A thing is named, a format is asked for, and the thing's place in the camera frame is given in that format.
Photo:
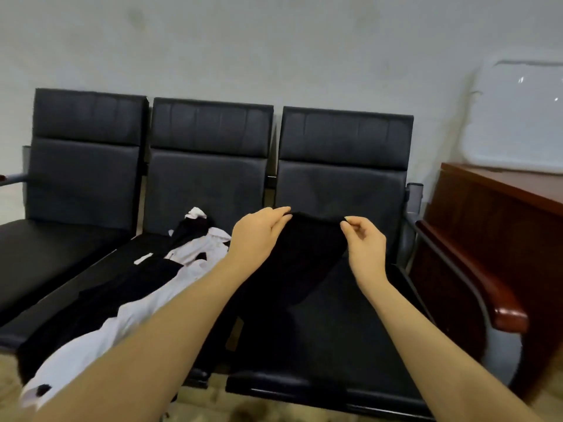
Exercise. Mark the person's left forearm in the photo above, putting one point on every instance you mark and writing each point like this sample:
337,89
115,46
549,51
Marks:
132,356

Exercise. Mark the person's right forearm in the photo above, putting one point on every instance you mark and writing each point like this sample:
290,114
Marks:
440,360

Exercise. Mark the person's right hand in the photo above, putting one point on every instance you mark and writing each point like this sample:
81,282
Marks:
365,250

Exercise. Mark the pile of clothes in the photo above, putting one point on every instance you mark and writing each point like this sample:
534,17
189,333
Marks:
105,303

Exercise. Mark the brown wooden bench armrest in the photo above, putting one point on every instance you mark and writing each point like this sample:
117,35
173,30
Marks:
475,277
12,179

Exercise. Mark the brown wooden desk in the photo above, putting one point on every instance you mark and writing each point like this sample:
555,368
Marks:
493,224

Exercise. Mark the white plastic tray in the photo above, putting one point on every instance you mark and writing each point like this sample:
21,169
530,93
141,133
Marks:
519,114

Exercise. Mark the black garment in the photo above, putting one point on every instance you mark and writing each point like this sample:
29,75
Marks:
303,255

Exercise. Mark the person's left hand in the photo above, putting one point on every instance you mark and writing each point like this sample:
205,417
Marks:
255,237

